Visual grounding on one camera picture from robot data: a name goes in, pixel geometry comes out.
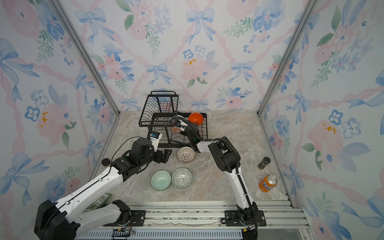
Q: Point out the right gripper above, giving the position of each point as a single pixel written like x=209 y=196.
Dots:
x=189 y=125

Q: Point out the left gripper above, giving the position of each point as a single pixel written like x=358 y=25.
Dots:
x=166 y=155

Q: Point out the orange bowl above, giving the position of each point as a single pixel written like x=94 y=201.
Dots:
x=196 y=118

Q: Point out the blue floral bowl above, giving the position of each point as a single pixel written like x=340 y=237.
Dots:
x=178 y=119

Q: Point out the white brown patterned bowl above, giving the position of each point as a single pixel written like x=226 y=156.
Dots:
x=186 y=154

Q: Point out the pale green bowl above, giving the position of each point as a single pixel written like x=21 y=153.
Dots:
x=161 y=180

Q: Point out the red white patterned bowl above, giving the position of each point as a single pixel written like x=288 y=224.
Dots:
x=177 y=130

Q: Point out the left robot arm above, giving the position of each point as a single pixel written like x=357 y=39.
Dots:
x=65 y=219

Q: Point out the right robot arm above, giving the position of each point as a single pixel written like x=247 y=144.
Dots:
x=227 y=160

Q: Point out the left dark cap bottle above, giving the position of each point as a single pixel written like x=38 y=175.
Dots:
x=106 y=162

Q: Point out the green white patterned bowl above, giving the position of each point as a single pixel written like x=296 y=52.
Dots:
x=182 y=178

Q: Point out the green packet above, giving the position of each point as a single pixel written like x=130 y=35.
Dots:
x=100 y=202

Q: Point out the dark cap spice bottle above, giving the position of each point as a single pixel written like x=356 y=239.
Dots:
x=264 y=162

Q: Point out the black wire dish rack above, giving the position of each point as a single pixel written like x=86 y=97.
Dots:
x=159 y=108

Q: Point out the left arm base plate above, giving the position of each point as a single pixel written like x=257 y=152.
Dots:
x=134 y=218

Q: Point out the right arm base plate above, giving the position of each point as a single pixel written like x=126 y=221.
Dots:
x=239 y=219

